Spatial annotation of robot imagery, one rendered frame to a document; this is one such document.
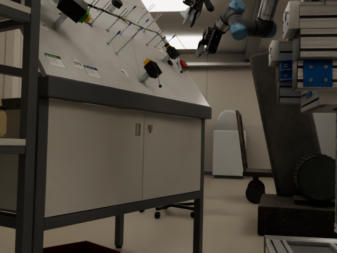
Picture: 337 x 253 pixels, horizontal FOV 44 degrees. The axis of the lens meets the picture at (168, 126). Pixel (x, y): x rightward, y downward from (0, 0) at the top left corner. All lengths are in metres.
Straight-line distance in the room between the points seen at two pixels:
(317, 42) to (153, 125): 0.85
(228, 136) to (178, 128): 6.20
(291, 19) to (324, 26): 0.10
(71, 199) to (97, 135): 0.26
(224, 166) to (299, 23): 7.00
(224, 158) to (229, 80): 1.88
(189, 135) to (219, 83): 7.03
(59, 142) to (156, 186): 0.63
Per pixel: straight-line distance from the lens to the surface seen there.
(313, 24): 1.41
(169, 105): 1.95
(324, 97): 1.51
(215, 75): 9.23
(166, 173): 2.01
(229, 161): 8.28
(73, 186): 1.53
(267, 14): 1.96
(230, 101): 9.15
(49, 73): 1.42
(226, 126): 8.32
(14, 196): 1.50
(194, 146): 2.24
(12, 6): 1.33
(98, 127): 1.61
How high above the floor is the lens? 0.66
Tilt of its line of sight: 2 degrees up
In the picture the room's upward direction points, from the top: 1 degrees clockwise
